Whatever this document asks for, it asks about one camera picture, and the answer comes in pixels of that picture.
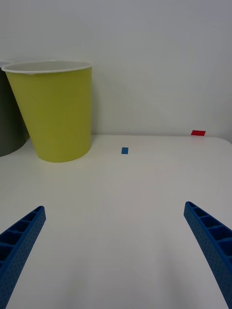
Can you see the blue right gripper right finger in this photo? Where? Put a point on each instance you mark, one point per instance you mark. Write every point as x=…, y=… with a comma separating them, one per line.
x=212, y=243

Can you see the yellow-green plastic bin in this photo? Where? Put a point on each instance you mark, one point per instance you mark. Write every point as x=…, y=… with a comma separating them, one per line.
x=58, y=113

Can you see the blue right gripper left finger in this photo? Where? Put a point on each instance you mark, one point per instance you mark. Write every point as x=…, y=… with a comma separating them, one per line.
x=20, y=246

